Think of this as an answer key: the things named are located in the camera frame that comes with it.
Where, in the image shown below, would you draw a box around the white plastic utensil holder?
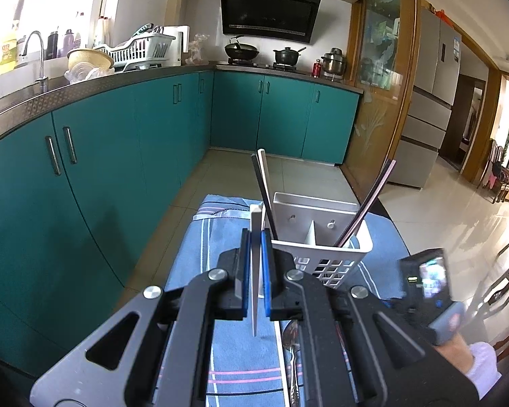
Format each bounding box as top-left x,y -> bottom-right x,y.
259,192 -> 374,302

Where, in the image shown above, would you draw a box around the steel faucet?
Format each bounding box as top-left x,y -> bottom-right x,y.
18,31 -> 49,93

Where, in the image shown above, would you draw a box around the yellow oil bottle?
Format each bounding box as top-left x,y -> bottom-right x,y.
0,21 -> 18,69

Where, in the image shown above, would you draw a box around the beige bowl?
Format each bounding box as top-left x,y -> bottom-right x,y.
67,48 -> 115,79

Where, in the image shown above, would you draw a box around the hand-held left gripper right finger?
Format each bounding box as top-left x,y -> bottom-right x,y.
261,229 -> 480,407

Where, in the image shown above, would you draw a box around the metal spoon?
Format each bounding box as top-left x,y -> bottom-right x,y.
281,321 -> 302,407

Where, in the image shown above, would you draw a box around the gas stove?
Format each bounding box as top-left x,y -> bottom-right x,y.
215,60 -> 302,72

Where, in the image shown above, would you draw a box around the grey kitchen countertop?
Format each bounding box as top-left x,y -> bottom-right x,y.
0,63 -> 364,145

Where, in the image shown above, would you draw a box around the wooden door frame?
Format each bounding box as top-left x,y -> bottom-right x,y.
439,38 -> 503,183

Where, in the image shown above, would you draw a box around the pink and black chopsticks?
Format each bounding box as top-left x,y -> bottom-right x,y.
335,160 -> 395,247

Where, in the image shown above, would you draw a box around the white cutting board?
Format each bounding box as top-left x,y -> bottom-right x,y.
161,25 -> 190,66

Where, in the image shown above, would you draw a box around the white dish rack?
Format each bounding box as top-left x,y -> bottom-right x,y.
94,25 -> 176,69

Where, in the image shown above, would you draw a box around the silver refrigerator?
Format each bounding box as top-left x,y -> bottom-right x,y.
386,8 -> 462,189

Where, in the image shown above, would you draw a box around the black chopstick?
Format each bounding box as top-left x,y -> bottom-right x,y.
251,155 -> 279,241

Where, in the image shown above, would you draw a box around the clear plastic bag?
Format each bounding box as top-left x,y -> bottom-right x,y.
187,34 -> 210,62

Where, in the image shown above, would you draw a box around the wooden dining chairs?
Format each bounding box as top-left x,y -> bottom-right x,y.
477,140 -> 509,204

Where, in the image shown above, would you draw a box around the steel stockpot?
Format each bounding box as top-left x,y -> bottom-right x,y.
321,48 -> 347,76

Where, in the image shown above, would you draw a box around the wooden sliding glass door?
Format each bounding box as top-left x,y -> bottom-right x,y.
343,0 -> 420,191

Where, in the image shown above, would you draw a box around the black wok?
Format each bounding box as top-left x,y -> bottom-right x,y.
224,35 -> 260,61

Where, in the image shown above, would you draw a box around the black range hood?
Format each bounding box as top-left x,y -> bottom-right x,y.
219,0 -> 323,44

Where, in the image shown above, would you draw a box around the orange items atop refrigerator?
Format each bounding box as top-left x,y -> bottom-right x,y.
422,2 -> 450,22

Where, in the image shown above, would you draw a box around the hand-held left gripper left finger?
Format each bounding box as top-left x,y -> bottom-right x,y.
30,229 -> 252,407

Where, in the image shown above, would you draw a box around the white chopstick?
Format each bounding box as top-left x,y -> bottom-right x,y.
250,203 -> 264,336
257,148 -> 279,238

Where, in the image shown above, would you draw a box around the person's right forearm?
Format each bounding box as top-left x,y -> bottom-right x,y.
433,335 -> 503,391

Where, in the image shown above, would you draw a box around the black cooking pot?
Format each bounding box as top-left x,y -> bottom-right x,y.
272,46 -> 307,67

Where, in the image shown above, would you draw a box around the dark brown chopstick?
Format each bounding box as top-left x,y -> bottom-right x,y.
339,159 -> 398,247

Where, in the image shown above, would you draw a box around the teal lower kitchen cabinets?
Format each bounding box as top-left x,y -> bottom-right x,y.
0,70 -> 361,386

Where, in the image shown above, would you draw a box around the window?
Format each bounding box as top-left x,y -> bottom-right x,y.
0,0 -> 111,73

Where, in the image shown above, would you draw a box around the blue striped cloth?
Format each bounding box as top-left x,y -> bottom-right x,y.
163,194 -> 412,407

